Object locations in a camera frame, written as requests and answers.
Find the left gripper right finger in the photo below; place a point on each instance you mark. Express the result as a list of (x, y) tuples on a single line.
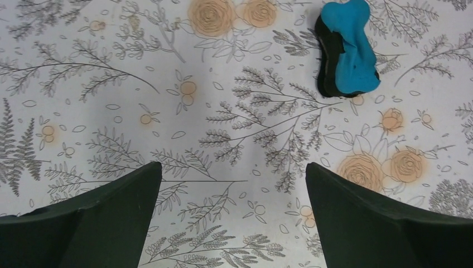
[(361, 228)]

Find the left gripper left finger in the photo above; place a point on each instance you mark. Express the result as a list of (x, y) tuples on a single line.
[(104, 227)]

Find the blue heart eraser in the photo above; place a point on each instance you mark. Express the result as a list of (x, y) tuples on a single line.
[(347, 58)]

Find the floral patterned tablecloth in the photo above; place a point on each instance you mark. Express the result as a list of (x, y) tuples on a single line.
[(224, 94)]

